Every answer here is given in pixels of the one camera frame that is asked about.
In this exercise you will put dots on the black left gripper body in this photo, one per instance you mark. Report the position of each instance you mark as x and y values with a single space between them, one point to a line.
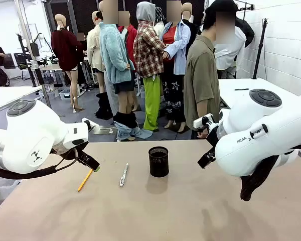
70 150

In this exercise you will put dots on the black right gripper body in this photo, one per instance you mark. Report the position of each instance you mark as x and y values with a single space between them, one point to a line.
213 136

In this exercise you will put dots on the yellow pencil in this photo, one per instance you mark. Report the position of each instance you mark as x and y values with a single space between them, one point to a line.
85 180

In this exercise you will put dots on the silver pen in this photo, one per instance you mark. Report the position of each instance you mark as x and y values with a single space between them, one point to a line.
124 175

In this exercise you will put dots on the person's right forearm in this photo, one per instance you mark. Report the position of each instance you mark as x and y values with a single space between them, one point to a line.
202 113

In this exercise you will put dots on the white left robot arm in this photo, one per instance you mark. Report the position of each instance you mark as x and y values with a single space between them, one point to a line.
27 135

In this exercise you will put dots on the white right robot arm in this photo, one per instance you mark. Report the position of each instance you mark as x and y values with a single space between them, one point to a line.
263 130

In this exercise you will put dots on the black mesh pen holder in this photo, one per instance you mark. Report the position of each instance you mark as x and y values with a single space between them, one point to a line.
158 162

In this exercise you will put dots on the black marker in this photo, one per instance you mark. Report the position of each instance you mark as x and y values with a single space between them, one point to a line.
241 89

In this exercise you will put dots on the grey floor crate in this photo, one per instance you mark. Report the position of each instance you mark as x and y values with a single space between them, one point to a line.
65 95

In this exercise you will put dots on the white side table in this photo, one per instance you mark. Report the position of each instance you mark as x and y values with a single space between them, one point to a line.
250 88

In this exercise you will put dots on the person in olive shirt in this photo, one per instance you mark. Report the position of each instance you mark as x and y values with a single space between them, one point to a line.
200 75

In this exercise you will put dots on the mannequin in white shirt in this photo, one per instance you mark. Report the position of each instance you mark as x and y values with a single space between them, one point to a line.
228 55

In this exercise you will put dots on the white background desk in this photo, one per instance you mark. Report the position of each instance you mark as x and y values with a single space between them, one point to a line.
52 67

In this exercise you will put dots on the mannequin in light blue shirt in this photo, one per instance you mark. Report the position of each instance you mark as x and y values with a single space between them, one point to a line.
176 57

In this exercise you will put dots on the mannequin in maroon sweater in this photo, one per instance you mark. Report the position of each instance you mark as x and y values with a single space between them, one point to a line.
65 50

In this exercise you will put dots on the black tripod stand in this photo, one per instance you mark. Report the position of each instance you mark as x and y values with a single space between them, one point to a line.
261 47

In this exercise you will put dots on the mannequin in blue fleece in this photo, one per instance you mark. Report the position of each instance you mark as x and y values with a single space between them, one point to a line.
114 57

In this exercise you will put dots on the mannequin in cream jacket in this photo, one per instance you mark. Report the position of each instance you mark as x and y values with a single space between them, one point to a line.
94 50

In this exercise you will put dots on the mannequin in plaid hoodie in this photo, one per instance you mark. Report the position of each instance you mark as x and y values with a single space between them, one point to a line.
149 55

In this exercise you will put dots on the mannequin in black jacket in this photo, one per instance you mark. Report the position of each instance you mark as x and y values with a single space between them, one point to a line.
245 30

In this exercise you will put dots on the mannequin in red jacket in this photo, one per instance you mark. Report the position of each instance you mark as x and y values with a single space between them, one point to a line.
131 40

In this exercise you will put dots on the black cap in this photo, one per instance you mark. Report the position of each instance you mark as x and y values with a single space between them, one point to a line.
219 6

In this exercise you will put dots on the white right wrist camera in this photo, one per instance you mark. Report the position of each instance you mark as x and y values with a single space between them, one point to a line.
203 121

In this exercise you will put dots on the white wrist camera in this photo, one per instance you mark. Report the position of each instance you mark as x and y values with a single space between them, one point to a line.
203 121
91 124

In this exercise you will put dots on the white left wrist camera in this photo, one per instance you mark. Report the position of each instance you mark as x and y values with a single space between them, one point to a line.
91 124

